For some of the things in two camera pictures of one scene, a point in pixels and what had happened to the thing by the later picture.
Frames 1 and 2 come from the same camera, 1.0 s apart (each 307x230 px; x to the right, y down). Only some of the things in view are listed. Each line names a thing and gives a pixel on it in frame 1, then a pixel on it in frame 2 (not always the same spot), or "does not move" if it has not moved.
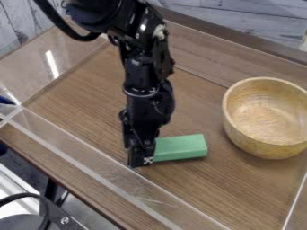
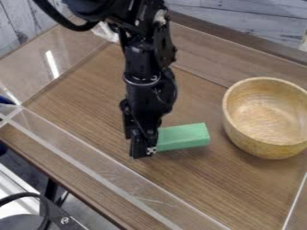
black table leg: x=51 y=190 does not move
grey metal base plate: x=61 y=220 does not move
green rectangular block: x=179 y=147 → x=181 y=136
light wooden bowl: x=265 y=115 does not move
